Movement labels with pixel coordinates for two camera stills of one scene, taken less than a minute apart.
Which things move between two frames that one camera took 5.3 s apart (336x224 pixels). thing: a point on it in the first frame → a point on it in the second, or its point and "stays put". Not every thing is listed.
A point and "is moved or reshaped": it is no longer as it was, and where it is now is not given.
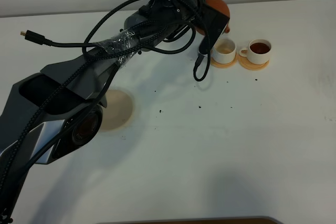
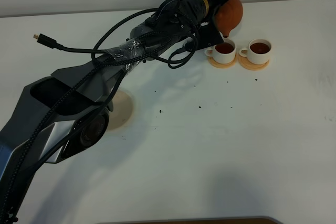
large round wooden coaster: x=118 y=112 stays put
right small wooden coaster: x=245 y=62 stays put
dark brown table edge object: x=255 y=220 stays put
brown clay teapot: x=218 y=5 is moved or reshaped
